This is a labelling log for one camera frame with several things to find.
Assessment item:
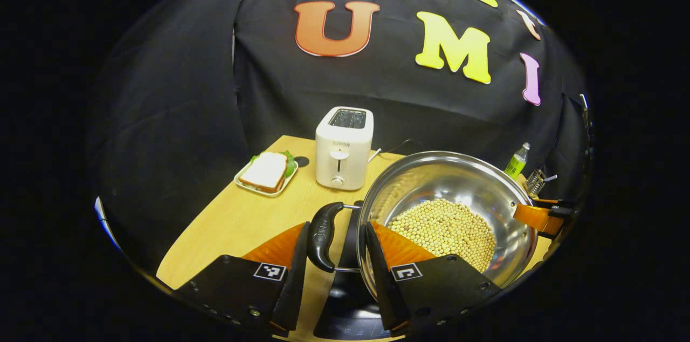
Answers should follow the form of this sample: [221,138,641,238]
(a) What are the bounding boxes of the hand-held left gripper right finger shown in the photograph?
[365,221,502,334]

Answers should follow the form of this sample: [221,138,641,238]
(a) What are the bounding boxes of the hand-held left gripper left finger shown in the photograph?
[175,222,312,337]

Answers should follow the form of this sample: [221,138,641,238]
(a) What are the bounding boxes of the black induction cooktop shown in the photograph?
[313,202,394,340]

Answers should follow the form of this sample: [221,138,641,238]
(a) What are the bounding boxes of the steel pot with black handle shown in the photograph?
[307,151,540,302]

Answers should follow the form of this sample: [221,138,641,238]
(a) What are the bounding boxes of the metal mesh utensil holder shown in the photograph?
[526,168,558,196]

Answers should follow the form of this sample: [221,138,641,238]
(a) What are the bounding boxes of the green drink bottle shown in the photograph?
[504,142,531,181]

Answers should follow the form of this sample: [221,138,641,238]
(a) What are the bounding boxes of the pile of soybeans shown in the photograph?
[387,198,497,272]

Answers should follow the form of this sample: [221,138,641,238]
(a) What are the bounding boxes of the white sandwich plate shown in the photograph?
[234,151,299,198]

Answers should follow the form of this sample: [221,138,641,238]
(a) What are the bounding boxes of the sandwich with lettuce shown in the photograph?
[239,151,296,194]

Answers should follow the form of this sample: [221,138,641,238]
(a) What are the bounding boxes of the white toaster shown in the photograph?
[315,106,375,191]

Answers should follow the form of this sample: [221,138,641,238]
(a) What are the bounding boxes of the black backdrop cloth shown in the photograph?
[89,0,594,272]

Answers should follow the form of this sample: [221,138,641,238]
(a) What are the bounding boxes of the black power cable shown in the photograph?
[368,139,426,163]

